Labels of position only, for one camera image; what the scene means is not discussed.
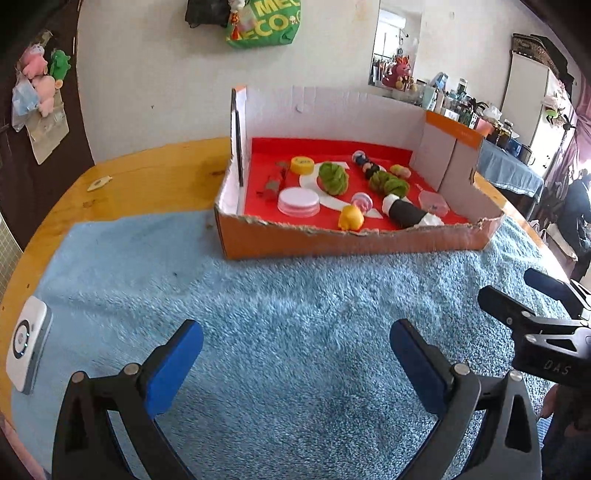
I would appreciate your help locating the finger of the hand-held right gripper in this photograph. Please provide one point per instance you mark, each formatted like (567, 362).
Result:
(547, 284)
(505, 307)

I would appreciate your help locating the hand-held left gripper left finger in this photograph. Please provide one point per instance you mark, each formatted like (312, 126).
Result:
(173, 364)

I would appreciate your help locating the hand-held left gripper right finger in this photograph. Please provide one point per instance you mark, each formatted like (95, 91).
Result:
(418, 369)

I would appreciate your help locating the clear plastic case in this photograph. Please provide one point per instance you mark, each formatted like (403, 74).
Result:
(434, 203)

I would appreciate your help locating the orange cardboard box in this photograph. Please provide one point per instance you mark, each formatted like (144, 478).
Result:
(323, 240)

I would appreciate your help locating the yellow duck toy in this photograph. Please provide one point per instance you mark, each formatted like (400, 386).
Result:
(351, 218)

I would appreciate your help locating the green pipe cleaner ball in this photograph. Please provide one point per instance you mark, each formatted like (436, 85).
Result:
(388, 183)
(333, 177)

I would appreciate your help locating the small pink green trinket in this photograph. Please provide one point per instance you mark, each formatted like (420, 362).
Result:
(400, 170)

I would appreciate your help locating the pink striped spool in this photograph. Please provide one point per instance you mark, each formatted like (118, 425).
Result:
(362, 201)

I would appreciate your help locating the small blue white figurine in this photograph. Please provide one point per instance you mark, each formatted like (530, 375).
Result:
(364, 164)

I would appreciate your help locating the red firecracker ornament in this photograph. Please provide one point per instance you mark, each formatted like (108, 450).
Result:
(277, 181)

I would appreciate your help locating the yellow round lid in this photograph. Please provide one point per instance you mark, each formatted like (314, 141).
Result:
(302, 164)

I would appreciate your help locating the person's right hand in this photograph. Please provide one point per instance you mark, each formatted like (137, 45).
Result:
(549, 399)

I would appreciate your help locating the white bag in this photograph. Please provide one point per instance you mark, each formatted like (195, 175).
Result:
(558, 237)

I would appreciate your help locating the light blue towel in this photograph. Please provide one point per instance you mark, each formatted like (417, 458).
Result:
(277, 323)

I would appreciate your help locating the side table with dark cloth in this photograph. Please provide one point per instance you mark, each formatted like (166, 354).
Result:
(508, 170)

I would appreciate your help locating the metal pot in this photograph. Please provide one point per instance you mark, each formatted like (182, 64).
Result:
(526, 154)

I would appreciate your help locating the white electronic device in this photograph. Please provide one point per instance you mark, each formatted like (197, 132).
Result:
(27, 346)

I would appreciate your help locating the pink curtain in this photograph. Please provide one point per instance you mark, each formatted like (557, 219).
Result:
(575, 134)

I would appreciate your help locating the pink box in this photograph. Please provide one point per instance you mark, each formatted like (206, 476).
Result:
(482, 127)

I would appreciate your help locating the white wardrobe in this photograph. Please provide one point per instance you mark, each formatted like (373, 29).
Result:
(526, 92)

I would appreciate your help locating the white oval tag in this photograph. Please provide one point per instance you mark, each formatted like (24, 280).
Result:
(99, 183)

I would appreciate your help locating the group of cosmetic bottles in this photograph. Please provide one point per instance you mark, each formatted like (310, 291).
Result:
(461, 99)

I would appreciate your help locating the dark brown door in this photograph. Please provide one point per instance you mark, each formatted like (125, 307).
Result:
(27, 184)

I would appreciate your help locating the dark storage box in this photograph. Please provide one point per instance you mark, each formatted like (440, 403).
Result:
(535, 46)

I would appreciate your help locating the pink rabbit plush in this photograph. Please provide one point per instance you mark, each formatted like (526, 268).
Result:
(398, 73)

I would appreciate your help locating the beige hanging organizer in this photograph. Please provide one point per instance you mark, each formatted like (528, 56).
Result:
(46, 134)

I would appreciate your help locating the pink plush toy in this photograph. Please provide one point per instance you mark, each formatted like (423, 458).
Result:
(34, 60)
(46, 92)

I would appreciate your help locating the blue face mask pack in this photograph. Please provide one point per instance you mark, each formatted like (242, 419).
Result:
(23, 101)

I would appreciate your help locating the green plush toy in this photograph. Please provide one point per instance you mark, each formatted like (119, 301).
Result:
(60, 64)

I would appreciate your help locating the red tassel charm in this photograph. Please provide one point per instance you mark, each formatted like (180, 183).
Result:
(235, 25)

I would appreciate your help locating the green tote bag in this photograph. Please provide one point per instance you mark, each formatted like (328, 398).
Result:
(263, 27)

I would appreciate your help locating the black bag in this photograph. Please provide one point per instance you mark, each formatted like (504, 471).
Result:
(203, 11)

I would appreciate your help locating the wall mirror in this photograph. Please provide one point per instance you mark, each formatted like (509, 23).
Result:
(392, 37)

